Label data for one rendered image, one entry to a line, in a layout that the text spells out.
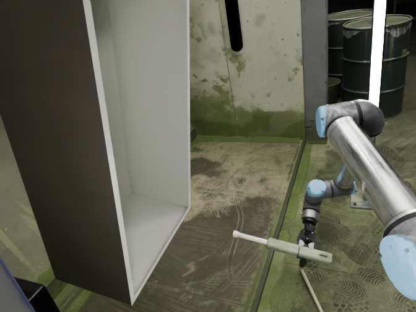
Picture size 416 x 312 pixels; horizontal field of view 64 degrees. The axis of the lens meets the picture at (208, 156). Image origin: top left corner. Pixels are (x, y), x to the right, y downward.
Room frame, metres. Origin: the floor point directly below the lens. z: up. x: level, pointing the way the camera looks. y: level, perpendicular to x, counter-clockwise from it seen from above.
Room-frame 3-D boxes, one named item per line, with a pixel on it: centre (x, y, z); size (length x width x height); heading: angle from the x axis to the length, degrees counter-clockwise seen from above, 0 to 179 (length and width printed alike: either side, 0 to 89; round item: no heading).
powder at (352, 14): (3.75, -1.79, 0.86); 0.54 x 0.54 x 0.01
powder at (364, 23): (3.10, -1.74, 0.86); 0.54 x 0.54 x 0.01
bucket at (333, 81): (3.46, -1.42, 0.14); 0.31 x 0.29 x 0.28; 153
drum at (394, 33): (3.10, -1.74, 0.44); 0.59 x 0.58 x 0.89; 168
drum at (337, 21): (3.75, -1.78, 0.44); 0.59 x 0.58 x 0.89; 54
